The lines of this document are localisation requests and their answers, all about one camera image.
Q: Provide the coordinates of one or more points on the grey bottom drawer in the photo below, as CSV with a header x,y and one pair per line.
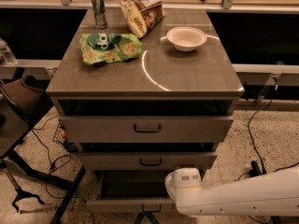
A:
x,y
132,191

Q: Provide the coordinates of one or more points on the grey drawer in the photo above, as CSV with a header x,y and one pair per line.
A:
x,y
132,191
146,129
146,160

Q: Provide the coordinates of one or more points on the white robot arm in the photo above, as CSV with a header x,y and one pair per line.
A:
x,y
275,194

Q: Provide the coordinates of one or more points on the grey drawer cabinet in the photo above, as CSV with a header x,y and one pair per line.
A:
x,y
162,81

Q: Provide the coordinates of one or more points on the grey top drawer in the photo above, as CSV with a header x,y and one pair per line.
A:
x,y
146,129

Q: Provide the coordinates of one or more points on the grey middle drawer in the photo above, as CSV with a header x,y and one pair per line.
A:
x,y
146,160

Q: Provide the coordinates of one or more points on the white paper bowl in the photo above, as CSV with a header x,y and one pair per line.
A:
x,y
186,39

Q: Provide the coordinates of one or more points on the green chip bag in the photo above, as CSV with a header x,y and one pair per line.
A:
x,y
102,48

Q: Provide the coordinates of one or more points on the yellow brown snack bag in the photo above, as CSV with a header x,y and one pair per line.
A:
x,y
142,15

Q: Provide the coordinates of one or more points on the black metal floor stand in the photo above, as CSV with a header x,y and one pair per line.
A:
x,y
255,171

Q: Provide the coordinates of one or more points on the brown chair seat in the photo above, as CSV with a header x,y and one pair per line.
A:
x,y
25,95

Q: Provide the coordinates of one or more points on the dark side table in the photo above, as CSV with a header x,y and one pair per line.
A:
x,y
12,131

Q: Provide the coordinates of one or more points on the clear plastic bottle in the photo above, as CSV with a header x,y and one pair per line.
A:
x,y
6,53

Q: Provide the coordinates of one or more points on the black tripod stand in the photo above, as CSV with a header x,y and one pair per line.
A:
x,y
21,194

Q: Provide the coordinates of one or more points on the wire basket with items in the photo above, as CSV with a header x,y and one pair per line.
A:
x,y
61,138

